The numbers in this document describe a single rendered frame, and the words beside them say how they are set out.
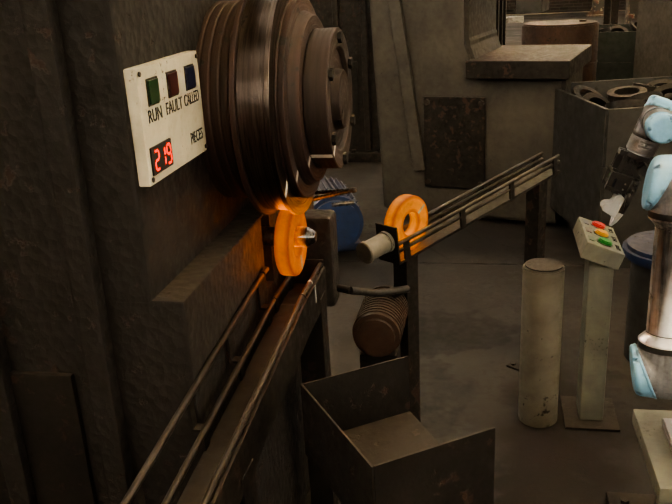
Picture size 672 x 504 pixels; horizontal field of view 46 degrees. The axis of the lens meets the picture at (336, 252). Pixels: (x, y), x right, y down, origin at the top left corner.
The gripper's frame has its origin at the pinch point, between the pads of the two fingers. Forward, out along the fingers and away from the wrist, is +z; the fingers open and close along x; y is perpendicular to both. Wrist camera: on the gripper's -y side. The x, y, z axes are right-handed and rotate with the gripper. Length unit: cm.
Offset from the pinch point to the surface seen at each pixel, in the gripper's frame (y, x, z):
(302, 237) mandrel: 75, 63, 10
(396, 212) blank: 58, 21, 11
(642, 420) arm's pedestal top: -15, 44, 33
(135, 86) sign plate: 100, 107, -23
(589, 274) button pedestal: -0.6, -2.4, 17.7
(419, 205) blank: 53, 13, 10
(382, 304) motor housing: 53, 31, 33
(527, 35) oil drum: 12, -425, -9
